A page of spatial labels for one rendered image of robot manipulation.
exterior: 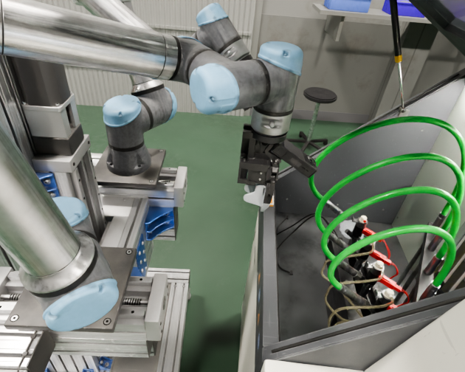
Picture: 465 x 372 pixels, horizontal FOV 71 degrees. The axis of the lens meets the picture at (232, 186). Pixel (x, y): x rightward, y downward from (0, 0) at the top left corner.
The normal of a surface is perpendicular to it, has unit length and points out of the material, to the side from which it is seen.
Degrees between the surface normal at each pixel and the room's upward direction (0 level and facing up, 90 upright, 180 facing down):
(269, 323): 0
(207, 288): 0
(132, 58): 95
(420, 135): 90
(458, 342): 76
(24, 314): 0
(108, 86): 90
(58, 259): 87
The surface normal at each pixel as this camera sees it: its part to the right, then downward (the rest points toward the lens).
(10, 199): 0.77, 0.39
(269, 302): 0.07, -0.79
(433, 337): -0.95, -0.29
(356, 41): 0.00, 0.62
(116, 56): 0.52, 0.62
